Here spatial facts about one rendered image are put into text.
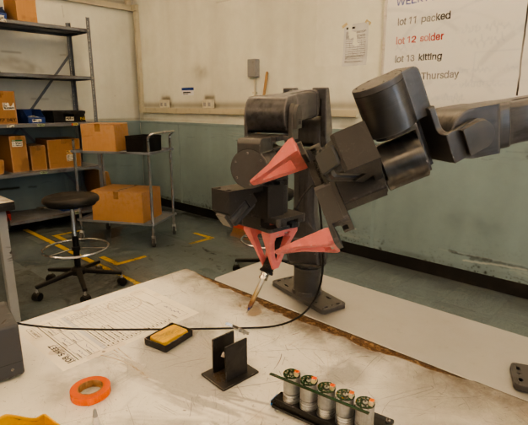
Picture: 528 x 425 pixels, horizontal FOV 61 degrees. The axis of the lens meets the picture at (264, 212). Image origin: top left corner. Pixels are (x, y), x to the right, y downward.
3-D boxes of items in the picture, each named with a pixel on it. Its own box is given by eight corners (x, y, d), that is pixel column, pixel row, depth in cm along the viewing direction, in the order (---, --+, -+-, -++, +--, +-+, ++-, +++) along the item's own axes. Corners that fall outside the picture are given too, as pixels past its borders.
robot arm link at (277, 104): (292, 95, 67) (332, 86, 94) (236, 95, 69) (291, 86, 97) (293, 176, 70) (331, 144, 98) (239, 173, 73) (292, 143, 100)
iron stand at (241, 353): (247, 397, 75) (272, 342, 77) (212, 389, 69) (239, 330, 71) (225, 381, 79) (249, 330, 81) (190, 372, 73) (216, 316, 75)
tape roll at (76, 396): (65, 391, 71) (64, 384, 70) (103, 377, 74) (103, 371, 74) (77, 411, 66) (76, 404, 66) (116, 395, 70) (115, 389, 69)
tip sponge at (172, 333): (172, 328, 91) (171, 321, 90) (192, 336, 88) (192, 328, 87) (144, 344, 84) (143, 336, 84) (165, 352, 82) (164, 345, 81)
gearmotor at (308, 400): (304, 403, 66) (305, 372, 65) (320, 409, 65) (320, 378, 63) (296, 412, 64) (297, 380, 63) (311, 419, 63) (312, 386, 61)
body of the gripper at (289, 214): (277, 231, 70) (278, 184, 68) (236, 219, 77) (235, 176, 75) (306, 223, 74) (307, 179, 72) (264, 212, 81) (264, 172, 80)
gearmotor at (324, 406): (321, 410, 64) (322, 379, 63) (337, 416, 63) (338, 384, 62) (313, 420, 62) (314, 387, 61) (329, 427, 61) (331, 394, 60)
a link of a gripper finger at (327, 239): (273, 266, 51) (351, 237, 50) (255, 210, 53) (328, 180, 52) (287, 272, 58) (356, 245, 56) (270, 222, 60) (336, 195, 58)
